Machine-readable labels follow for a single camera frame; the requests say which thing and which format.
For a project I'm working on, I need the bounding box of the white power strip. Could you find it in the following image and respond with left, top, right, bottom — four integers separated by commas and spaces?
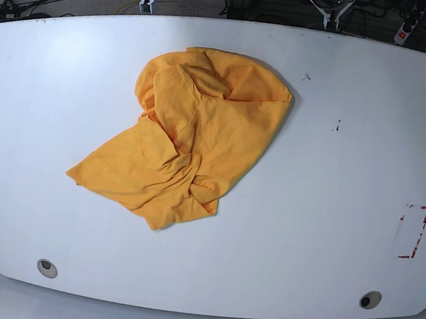
393, 0, 426, 45

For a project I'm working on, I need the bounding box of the table grommet hole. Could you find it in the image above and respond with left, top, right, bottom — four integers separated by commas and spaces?
359, 291, 382, 310
36, 259, 58, 279

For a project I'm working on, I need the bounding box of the left table grommet hole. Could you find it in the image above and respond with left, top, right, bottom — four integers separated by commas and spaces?
36, 259, 58, 279

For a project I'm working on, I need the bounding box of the orange yellow T-shirt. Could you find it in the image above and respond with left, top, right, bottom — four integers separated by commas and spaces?
67, 48, 292, 230

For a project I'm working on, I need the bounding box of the right table grommet hole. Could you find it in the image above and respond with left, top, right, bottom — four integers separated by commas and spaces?
359, 291, 382, 310

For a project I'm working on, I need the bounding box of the red tape rectangle marking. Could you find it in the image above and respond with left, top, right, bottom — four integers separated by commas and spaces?
394, 204, 426, 260

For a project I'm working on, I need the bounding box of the yellow cable on floor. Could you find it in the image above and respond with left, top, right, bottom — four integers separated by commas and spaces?
112, 0, 183, 22

